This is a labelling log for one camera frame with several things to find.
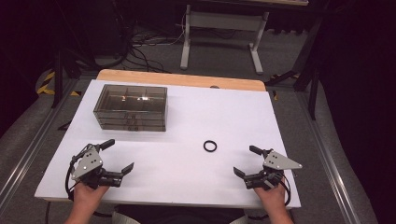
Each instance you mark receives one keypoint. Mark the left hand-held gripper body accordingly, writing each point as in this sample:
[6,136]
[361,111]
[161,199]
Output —
[88,165]

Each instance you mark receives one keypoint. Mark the clear plastic drawer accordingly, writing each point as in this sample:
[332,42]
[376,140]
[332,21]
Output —
[134,127]

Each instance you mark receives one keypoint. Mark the aluminium floor rail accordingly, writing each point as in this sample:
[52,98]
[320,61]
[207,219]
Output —
[330,161]
[28,146]

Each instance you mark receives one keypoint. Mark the white metal desk frame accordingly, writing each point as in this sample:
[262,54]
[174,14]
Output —
[224,20]

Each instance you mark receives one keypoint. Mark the person's dark trousers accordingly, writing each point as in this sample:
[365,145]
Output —
[180,216]

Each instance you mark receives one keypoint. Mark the white table sheet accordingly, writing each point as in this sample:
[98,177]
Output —
[186,124]

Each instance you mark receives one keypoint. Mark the clear plastic drawer organiser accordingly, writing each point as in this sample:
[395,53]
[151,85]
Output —
[130,102]

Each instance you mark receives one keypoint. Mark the wooden table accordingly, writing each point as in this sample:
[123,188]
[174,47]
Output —
[174,78]

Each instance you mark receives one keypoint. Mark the person's right hand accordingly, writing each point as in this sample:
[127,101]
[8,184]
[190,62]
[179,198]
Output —
[272,197]

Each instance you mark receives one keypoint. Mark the person's left hand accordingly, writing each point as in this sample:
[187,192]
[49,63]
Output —
[88,194]

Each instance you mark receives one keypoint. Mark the yellow black hazard tape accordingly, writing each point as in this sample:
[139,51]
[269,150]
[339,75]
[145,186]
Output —
[46,84]

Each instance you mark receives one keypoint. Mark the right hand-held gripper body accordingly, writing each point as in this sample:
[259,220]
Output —
[275,161]

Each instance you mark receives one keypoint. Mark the black metal stand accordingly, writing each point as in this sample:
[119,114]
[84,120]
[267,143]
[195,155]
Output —
[57,81]
[313,84]

